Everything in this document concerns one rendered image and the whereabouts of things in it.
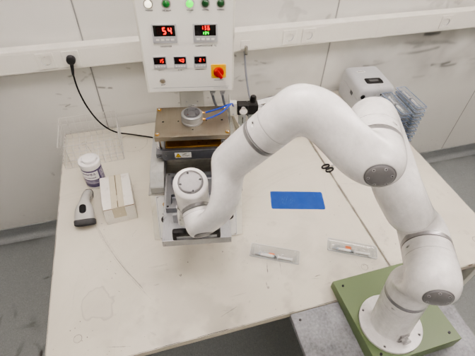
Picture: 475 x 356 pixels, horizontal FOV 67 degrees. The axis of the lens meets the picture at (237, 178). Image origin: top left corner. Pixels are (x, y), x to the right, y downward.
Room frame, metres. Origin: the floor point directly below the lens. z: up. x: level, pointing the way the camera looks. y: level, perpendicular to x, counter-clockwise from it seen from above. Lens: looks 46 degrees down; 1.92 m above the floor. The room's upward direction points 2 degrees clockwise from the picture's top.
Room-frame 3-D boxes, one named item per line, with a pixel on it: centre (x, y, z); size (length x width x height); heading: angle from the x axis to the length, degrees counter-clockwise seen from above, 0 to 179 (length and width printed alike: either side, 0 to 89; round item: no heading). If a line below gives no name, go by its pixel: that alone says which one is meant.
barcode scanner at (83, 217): (0.91, 0.61, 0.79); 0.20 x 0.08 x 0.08; 17
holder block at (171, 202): (0.84, 0.15, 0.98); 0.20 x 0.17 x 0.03; 98
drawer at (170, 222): (0.79, 0.14, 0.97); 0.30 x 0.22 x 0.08; 8
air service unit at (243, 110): (1.23, -0.03, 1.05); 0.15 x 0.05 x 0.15; 98
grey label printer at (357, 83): (1.71, -0.68, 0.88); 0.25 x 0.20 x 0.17; 11
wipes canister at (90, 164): (1.07, 0.62, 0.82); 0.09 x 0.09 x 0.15
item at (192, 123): (1.11, 0.16, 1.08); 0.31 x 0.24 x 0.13; 98
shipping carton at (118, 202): (0.95, 0.49, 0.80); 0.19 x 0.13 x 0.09; 17
